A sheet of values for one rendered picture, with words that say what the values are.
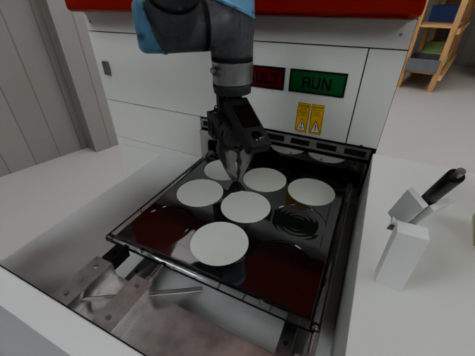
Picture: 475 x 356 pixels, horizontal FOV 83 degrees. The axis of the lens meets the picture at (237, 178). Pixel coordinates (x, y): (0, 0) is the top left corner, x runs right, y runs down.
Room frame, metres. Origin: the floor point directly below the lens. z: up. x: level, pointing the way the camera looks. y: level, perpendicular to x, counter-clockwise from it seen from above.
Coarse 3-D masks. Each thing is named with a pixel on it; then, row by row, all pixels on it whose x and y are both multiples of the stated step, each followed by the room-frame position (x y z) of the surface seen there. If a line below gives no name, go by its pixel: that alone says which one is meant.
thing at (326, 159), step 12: (204, 132) 0.70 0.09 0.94; (204, 144) 0.70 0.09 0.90; (276, 144) 0.61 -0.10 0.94; (288, 156) 0.59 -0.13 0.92; (300, 156) 0.58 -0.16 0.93; (312, 156) 0.57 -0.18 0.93; (324, 156) 0.56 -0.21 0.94; (336, 156) 0.55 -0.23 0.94; (348, 168) 0.53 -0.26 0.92; (360, 168) 0.52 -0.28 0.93; (360, 180) 0.52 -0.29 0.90
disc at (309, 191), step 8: (296, 184) 0.50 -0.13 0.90; (304, 184) 0.50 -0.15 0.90; (312, 184) 0.50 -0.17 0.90; (320, 184) 0.50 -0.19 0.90; (288, 192) 0.47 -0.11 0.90; (296, 192) 0.47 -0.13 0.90; (304, 192) 0.47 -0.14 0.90; (312, 192) 0.47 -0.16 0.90; (320, 192) 0.47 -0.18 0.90; (328, 192) 0.47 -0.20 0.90; (296, 200) 0.44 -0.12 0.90; (304, 200) 0.44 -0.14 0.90; (312, 200) 0.44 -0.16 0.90; (320, 200) 0.44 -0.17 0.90; (328, 200) 0.44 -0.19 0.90
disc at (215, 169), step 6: (210, 162) 0.59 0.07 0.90; (216, 162) 0.59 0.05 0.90; (204, 168) 0.57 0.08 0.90; (210, 168) 0.57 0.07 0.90; (216, 168) 0.57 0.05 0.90; (222, 168) 0.57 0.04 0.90; (210, 174) 0.54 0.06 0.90; (216, 174) 0.54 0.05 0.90; (222, 174) 0.54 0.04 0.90; (222, 180) 0.51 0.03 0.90
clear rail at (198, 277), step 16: (112, 240) 0.33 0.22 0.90; (144, 256) 0.29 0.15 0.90; (160, 256) 0.29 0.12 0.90; (176, 272) 0.27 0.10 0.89; (192, 272) 0.26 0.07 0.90; (224, 288) 0.23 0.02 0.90; (256, 304) 0.21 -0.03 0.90; (272, 304) 0.21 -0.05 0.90; (288, 320) 0.19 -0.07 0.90; (304, 320) 0.19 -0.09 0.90
